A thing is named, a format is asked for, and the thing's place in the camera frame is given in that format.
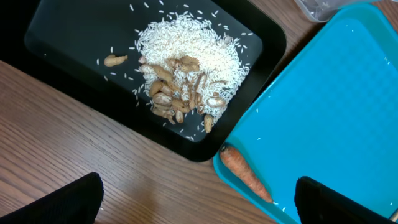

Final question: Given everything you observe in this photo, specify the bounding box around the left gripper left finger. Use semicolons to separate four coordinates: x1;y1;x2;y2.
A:
1;172;104;224

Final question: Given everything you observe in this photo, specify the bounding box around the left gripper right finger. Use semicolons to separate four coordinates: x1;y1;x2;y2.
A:
294;176;394;224

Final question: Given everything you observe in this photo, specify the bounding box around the orange carrot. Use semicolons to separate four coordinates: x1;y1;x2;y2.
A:
220;146;274;203

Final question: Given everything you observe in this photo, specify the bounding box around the food scraps and rice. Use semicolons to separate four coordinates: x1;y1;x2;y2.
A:
95;1;262;142

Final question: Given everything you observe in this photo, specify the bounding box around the wooden chopstick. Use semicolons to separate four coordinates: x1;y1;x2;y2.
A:
389;209;398;222

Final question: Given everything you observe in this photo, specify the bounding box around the black waste tray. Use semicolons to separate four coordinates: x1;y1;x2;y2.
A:
1;0;287;162

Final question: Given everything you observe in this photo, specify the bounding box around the teal serving tray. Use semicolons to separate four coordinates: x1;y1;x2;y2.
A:
213;4;397;223

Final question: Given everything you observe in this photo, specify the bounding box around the clear plastic bin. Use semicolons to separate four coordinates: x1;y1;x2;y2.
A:
294;0;377;23

